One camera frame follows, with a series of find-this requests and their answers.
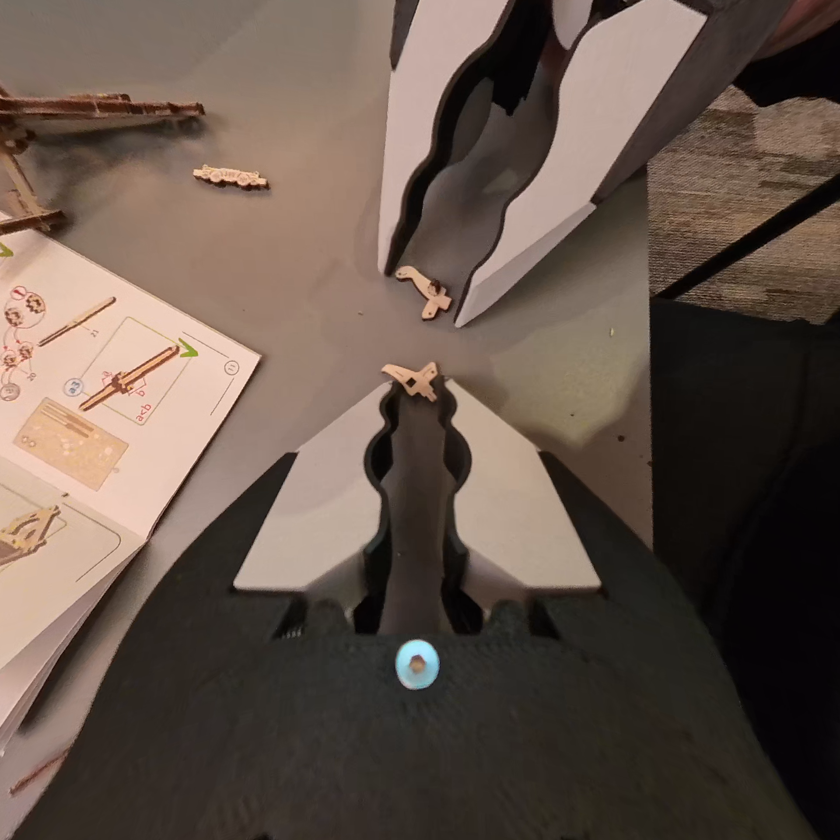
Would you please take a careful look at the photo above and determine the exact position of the black cable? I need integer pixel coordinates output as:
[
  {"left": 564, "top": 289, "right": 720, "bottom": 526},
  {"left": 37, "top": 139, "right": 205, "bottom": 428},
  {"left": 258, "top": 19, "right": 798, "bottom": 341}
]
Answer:
[{"left": 653, "top": 172, "right": 840, "bottom": 299}]

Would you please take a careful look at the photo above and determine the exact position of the small cross-shaped wooden part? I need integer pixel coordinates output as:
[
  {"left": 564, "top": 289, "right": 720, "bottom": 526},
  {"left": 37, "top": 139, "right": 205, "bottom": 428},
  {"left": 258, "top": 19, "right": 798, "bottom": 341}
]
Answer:
[{"left": 381, "top": 361, "right": 441, "bottom": 403}]

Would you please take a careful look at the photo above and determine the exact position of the white instruction booklet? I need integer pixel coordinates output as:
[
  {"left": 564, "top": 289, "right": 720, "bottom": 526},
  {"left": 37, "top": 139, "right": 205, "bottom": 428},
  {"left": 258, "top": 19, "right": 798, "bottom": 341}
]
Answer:
[{"left": 0, "top": 213, "right": 262, "bottom": 756}]

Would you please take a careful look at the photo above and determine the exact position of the small wooden gear strip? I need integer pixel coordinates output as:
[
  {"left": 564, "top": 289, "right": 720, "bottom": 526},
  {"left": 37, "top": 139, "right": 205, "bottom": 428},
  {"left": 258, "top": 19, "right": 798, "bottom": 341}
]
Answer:
[{"left": 192, "top": 164, "right": 270, "bottom": 192}]

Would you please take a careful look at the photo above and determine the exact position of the small curved wooden part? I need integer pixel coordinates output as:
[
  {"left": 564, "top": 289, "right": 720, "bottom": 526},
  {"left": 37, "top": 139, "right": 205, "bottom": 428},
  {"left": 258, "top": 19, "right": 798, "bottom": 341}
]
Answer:
[{"left": 395, "top": 265, "right": 454, "bottom": 322}]

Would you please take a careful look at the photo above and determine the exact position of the thin wooden stick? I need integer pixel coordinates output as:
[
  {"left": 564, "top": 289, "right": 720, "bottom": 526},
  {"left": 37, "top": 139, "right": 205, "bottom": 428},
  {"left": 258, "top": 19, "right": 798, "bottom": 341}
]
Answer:
[{"left": 8, "top": 745, "right": 74, "bottom": 796}]

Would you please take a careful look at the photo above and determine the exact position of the dark cloth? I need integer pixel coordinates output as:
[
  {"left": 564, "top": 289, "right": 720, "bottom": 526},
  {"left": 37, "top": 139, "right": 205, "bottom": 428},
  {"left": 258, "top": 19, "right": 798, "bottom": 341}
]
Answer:
[{"left": 650, "top": 295, "right": 840, "bottom": 840}]

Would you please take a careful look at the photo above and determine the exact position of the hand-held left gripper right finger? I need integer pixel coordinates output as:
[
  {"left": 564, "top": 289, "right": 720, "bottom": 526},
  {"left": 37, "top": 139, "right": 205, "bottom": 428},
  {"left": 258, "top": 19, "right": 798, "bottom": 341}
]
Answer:
[{"left": 438, "top": 377, "right": 602, "bottom": 635}]

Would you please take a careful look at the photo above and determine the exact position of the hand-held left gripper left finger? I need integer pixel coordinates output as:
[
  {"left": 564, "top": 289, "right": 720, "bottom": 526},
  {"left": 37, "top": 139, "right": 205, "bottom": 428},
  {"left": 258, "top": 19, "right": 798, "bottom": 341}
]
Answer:
[{"left": 233, "top": 381, "right": 399, "bottom": 635}]

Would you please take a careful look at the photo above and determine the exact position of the wooden model assembly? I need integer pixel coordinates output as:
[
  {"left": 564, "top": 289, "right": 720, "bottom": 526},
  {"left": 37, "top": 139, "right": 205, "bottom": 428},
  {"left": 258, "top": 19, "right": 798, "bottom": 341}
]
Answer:
[{"left": 0, "top": 85, "right": 206, "bottom": 237}]

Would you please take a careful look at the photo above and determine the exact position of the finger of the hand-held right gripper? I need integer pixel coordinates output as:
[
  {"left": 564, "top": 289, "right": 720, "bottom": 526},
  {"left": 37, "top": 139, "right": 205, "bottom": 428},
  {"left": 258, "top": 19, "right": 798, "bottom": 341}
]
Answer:
[
  {"left": 451, "top": 0, "right": 782, "bottom": 328},
  {"left": 378, "top": 0, "right": 526, "bottom": 278}
]

